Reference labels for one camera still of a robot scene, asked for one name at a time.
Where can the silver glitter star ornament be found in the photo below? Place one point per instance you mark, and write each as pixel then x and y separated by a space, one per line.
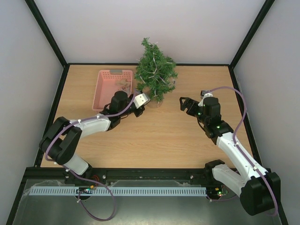
pixel 126 89

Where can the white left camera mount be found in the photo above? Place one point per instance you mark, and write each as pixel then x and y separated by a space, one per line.
pixel 137 101

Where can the pink perforated plastic basket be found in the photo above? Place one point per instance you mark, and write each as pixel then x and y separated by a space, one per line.
pixel 106 86

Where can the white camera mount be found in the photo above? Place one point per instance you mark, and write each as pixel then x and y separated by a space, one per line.
pixel 137 101
pixel 206 95

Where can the light blue slotted cable duct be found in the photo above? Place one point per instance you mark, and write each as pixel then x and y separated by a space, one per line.
pixel 119 191

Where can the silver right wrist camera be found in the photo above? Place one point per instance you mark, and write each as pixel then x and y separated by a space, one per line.
pixel 203 92

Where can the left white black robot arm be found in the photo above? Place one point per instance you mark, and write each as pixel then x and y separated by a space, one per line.
pixel 61 139

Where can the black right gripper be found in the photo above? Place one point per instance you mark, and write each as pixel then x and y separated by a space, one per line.
pixel 191 106

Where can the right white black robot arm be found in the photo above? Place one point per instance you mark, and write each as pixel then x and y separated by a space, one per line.
pixel 257 189

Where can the round wooden tree base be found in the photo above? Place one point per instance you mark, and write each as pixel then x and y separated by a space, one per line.
pixel 154 104

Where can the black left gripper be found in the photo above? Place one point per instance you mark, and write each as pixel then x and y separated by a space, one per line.
pixel 140 111

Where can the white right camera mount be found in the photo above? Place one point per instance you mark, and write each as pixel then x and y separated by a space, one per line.
pixel 206 95

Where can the black front frame rail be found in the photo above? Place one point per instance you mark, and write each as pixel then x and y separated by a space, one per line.
pixel 108 175

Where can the small green christmas tree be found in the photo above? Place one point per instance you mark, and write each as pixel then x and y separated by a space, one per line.
pixel 155 72

